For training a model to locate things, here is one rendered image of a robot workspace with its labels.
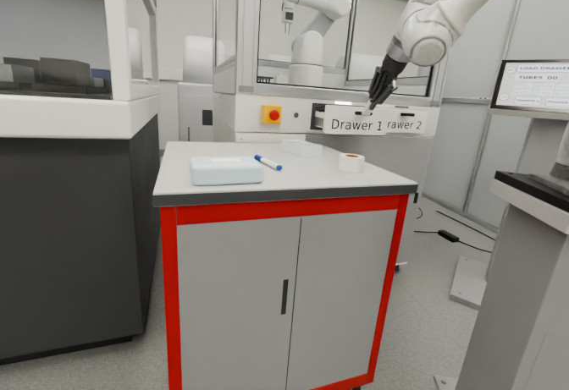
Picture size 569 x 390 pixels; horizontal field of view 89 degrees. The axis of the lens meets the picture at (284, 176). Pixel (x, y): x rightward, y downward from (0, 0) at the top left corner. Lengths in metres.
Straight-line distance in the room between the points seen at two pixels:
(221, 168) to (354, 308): 0.55
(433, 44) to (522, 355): 0.79
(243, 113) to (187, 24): 3.35
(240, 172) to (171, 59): 3.86
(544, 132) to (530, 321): 1.05
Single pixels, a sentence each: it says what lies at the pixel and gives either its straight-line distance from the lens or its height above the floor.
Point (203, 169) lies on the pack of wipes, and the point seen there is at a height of 0.80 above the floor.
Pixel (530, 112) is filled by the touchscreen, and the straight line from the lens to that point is 1.71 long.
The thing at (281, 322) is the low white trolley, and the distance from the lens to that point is 0.83.
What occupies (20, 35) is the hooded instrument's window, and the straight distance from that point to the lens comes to 0.99.
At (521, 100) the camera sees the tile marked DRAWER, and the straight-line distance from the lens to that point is 1.74.
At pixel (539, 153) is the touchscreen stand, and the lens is 1.83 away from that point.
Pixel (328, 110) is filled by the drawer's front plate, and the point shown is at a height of 0.91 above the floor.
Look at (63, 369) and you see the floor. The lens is 1.41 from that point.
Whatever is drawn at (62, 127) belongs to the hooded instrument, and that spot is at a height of 0.83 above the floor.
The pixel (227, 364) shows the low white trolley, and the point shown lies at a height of 0.30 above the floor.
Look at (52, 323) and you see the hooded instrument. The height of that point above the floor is 0.18.
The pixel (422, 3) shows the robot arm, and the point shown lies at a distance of 0.99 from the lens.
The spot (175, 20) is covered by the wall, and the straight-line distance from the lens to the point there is 4.48.
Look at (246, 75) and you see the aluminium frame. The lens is 1.18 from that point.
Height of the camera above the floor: 0.95
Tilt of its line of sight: 16 degrees down
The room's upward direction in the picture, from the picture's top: 4 degrees clockwise
